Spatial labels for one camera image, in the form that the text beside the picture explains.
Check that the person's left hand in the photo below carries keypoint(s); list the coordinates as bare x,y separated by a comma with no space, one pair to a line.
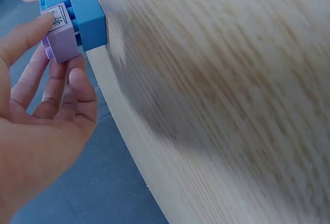
38,144

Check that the person's left thumb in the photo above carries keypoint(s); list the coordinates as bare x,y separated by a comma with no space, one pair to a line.
28,36

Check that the large blue building brick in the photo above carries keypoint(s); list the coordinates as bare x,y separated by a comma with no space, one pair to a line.
87,13

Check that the purple labelled building brick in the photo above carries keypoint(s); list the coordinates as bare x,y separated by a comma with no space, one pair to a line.
63,42

